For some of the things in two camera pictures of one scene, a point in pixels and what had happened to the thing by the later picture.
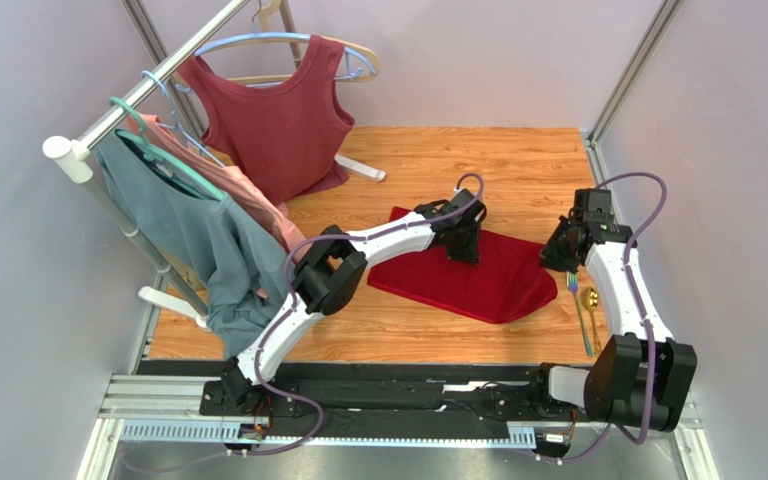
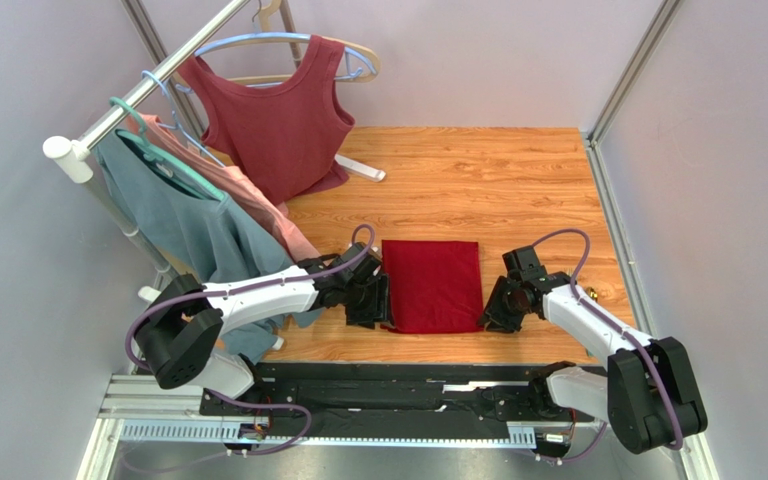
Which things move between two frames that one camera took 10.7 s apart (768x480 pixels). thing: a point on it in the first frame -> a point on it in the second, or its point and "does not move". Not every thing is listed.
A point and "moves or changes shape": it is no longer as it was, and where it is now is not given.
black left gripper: x=471 y=255 -> x=378 y=309
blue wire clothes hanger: x=177 y=125 does not move
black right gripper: x=556 y=253 -> x=497 y=308
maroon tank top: x=292 y=143 does not move
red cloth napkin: x=512 y=280 moves or changes shape
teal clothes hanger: x=150 y=151 does not move
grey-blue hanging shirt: x=246 y=274 does not move
